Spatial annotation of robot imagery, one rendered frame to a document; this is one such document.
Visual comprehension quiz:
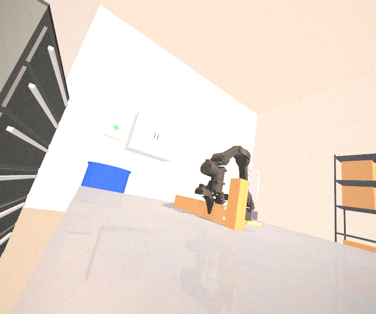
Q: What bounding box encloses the wooden post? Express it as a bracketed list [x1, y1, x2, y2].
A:
[224, 178, 249, 231]

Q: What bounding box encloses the light wooden board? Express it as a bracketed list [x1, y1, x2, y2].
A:
[174, 195, 227, 224]

